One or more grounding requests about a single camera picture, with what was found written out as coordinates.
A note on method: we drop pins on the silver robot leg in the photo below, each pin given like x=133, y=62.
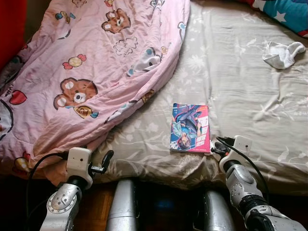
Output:
x=216, y=214
x=122, y=207

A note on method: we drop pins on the anime cover book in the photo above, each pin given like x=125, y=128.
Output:
x=190, y=127

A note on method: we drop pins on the white sock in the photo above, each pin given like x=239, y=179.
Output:
x=284, y=55

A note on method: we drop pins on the silver robot right leg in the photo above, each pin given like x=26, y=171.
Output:
x=216, y=214

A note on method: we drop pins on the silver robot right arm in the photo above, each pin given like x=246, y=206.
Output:
x=240, y=185

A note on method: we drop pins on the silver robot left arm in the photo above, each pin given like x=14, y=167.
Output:
x=60, y=207

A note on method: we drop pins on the red sofa cushion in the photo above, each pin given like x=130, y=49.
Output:
x=10, y=29

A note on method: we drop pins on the striped blue star bolster pillow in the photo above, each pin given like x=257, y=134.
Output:
x=288, y=14

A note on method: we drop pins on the pink bear print quilt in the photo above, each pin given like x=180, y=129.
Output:
x=96, y=72

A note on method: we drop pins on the beige floral bedsheet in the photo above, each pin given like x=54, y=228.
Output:
x=240, y=96

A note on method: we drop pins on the silver robot left leg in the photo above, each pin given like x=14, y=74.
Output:
x=122, y=207

